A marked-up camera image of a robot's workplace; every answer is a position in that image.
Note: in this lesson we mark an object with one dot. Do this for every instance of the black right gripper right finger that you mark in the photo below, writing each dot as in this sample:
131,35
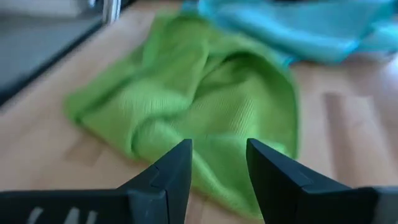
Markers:
286,193

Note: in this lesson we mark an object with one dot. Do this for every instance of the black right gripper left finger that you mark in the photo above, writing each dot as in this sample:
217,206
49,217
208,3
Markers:
168,189

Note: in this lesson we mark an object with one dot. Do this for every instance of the green microfiber towel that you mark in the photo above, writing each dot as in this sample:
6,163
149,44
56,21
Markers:
192,102

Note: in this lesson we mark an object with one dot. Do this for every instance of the teal microfiber towel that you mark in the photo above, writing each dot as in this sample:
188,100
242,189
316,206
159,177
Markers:
295,28

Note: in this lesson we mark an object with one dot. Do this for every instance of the black aluminium rig frame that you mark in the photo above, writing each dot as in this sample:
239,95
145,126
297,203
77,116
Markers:
31,76

